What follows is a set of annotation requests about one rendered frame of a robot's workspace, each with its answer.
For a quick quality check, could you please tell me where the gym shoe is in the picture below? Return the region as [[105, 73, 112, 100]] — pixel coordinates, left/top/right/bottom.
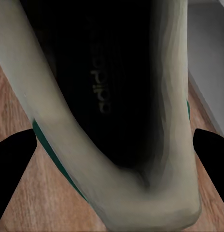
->
[[0, 0, 202, 232]]

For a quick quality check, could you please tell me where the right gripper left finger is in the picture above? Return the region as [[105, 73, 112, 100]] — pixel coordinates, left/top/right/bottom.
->
[[0, 129, 37, 219]]

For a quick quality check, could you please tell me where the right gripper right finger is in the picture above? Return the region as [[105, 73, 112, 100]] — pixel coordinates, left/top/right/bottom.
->
[[193, 129, 224, 202]]

